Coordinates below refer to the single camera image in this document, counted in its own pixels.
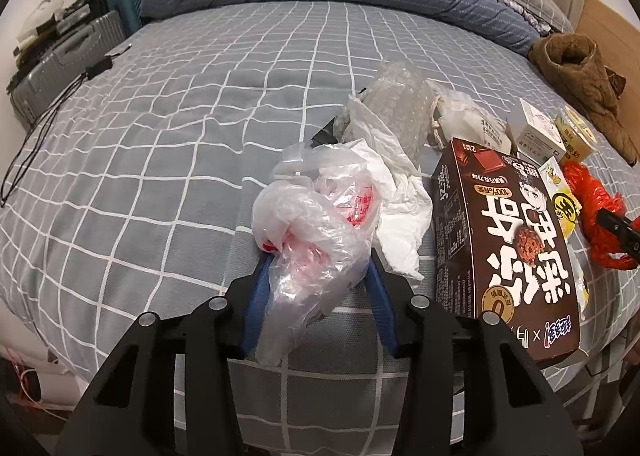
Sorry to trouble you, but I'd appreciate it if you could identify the brown chocolate snack box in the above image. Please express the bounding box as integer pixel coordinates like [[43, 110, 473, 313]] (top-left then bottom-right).
[[432, 138, 580, 367]]

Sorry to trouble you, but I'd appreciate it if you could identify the yellow cream box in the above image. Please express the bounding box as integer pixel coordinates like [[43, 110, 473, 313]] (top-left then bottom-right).
[[554, 105, 598, 163]]

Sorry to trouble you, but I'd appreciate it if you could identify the clear bubble wrap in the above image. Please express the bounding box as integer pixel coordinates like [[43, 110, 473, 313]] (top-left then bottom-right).
[[333, 61, 436, 167]]

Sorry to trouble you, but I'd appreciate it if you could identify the black charger cable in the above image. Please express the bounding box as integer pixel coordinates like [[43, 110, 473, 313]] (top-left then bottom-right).
[[0, 44, 132, 208]]

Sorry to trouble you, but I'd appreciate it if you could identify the white paper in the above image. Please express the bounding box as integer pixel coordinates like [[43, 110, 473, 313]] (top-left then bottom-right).
[[344, 98, 433, 284]]

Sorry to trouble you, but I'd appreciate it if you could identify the white drawstring pouch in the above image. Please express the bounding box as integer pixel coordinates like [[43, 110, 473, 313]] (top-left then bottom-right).
[[427, 88, 512, 154]]

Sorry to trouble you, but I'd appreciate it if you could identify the white earphone box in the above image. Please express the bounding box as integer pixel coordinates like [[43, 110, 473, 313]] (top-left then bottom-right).
[[508, 98, 566, 164]]

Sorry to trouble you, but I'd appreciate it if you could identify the grey checked bed sheet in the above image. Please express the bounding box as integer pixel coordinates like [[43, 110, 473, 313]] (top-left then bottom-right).
[[1, 1, 639, 455]]

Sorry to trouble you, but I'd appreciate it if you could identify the clear plastic bag red print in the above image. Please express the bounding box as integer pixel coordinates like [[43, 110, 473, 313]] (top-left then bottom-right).
[[252, 140, 382, 366]]

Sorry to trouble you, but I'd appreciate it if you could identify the grey hard-shell suitcase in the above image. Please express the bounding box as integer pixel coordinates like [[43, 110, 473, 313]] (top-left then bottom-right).
[[9, 10, 125, 130]]

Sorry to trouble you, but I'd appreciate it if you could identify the small black packet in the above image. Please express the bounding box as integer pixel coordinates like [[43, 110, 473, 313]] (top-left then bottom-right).
[[310, 116, 346, 147]]

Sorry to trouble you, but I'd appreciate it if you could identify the brown fleece garment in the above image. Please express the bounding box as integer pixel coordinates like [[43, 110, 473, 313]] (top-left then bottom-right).
[[528, 34, 639, 167]]

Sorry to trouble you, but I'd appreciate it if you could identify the wooden headboard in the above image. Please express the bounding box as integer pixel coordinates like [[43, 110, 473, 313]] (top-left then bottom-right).
[[577, 0, 640, 147]]

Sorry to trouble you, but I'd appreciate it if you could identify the yellow white snack wrapper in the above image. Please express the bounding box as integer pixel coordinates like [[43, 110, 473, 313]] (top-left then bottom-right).
[[538, 157, 589, 320]]

